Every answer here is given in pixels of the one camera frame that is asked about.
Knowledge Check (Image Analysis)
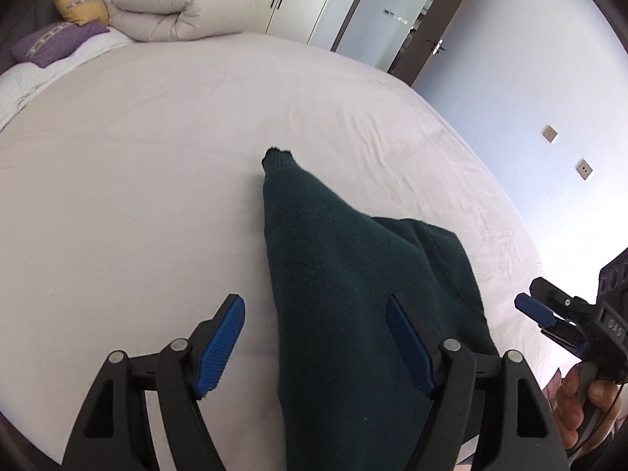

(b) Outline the dark brown door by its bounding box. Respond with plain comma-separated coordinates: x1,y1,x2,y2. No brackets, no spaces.
387,0,486,86

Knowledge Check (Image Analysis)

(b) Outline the person's right hand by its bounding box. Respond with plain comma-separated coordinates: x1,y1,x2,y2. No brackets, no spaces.
554,367,628,451

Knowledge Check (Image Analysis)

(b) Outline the folded beige duvet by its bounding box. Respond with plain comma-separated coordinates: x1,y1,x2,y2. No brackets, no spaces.
103,0,258,42

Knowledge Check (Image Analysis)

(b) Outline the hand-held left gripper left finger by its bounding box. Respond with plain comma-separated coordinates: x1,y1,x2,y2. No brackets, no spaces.
60,294,246,471

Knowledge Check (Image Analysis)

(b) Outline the dark green knit sweater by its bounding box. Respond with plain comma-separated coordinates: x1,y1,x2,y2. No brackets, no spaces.
261,147,501,471

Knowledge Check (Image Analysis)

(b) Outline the yellow patterned pillow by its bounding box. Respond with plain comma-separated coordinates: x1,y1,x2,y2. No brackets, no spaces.
51,0,110,26

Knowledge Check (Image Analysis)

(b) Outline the white wardrobe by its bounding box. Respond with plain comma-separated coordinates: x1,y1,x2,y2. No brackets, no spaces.
216,0,354,50

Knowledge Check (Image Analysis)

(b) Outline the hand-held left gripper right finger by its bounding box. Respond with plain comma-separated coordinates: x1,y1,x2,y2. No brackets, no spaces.
386,294,572,471

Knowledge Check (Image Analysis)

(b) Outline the bed with white sheet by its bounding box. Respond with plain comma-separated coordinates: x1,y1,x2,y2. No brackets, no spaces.
0,32,565,471

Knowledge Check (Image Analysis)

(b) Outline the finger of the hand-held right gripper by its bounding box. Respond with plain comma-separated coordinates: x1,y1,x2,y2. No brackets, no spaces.
515,277,594,327
540,323,590,356

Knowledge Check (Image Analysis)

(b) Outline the purple patterned pillow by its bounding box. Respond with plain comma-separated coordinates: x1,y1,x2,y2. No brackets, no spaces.
11,22,111,68

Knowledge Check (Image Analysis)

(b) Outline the frosted glass door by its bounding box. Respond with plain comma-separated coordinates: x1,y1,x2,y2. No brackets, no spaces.
336,0,448,69

